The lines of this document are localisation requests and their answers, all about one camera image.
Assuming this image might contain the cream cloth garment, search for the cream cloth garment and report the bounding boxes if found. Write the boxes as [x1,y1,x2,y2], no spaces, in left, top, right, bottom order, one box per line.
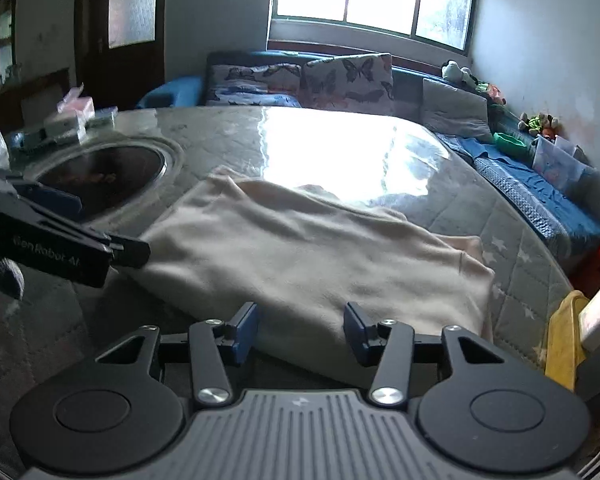
[133,167,494,375]

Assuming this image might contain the black induction cooktop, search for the black induction cooktop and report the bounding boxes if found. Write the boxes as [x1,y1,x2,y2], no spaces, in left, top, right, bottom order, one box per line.
[36,145,166,222]

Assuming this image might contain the white tissue box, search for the white tissue box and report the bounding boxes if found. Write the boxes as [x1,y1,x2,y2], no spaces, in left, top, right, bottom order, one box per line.
[43,110,86,139]

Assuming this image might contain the teal black device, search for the teal black device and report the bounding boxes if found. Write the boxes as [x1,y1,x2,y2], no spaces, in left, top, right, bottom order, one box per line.
[7,128,86,155]

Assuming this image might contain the small green white box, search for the small green white box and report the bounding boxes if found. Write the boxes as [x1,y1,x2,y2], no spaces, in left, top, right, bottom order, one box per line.
[85,106,118,129]

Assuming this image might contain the pink plastic box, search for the pink plastic box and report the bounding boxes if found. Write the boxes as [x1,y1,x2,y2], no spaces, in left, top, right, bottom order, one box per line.
[57,84,95,122]

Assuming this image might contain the grey quilted star tablecloth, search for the grey quilted star tablecloth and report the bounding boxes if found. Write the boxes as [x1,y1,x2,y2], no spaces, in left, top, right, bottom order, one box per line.
[0,105,574,480]

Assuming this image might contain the dark wooden cabinet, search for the dark wooden cabinet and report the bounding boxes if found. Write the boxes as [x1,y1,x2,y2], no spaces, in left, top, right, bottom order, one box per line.
[0,0,76,132]

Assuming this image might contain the yellow cloth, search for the yellow cloth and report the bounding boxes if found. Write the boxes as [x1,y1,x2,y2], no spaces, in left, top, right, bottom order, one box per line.
[544,290,588,392]

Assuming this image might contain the dark wooden door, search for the dark wooden door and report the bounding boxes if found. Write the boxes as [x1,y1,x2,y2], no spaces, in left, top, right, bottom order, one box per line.
[73,0,166,110]

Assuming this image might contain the left butterfly pillow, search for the left butterfly pillow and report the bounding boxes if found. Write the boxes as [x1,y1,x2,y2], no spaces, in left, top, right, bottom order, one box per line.
[206,63,301,107]

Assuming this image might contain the butterfly pillow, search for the butterfly pillow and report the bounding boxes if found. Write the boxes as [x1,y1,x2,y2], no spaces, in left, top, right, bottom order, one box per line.
[206,63,301,107]
[299,53,394,116]

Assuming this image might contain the green bowl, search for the green bowl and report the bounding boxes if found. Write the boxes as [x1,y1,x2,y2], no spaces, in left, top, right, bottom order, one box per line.
[493,132,528,159]

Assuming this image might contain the blue corner sofa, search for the blue corner sofa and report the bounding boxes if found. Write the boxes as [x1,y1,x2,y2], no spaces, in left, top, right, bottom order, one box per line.
[137,51,600,268]

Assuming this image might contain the grey cushion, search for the grey cushion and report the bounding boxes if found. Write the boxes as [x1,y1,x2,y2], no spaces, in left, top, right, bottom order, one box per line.
[420,79,492,141]

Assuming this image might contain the clear plastic storage box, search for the clear plastic storage box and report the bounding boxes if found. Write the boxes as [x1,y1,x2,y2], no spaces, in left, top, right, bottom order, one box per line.
[532,136,596,197]

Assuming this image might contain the right butterfly pillow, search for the right butterfly pillow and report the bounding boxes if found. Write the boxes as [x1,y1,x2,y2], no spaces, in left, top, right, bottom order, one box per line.
[299,53,394,116]

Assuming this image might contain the green brown plush toys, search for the green brown plush toys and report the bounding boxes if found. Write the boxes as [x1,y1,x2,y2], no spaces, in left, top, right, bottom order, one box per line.
[518,113,562,141]

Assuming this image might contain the panda plush toy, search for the panda plush toy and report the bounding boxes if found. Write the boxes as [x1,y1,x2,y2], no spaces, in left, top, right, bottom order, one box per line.
[441,60,479,89]

